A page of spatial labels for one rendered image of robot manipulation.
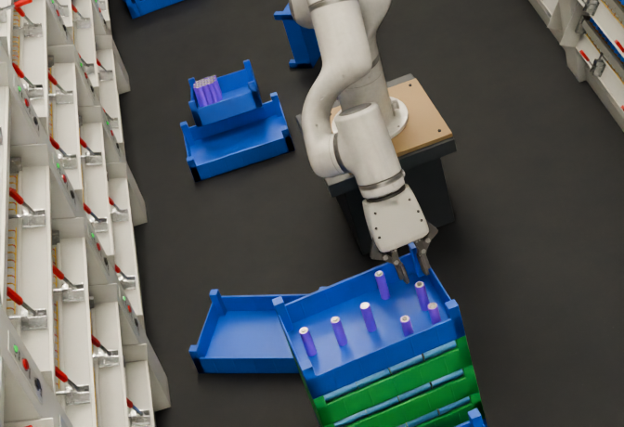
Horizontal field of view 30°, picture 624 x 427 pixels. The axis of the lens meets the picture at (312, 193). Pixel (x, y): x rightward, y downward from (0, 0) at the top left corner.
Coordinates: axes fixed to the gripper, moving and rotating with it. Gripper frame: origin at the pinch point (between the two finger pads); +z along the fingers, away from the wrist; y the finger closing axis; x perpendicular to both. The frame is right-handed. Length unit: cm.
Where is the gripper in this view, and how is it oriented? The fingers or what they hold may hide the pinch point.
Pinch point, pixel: (412, 267)
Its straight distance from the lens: 215.3
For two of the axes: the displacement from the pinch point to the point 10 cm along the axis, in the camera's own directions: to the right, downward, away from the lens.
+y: -9.2, 3.7, -0.9
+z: 3.5, 9.1, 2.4
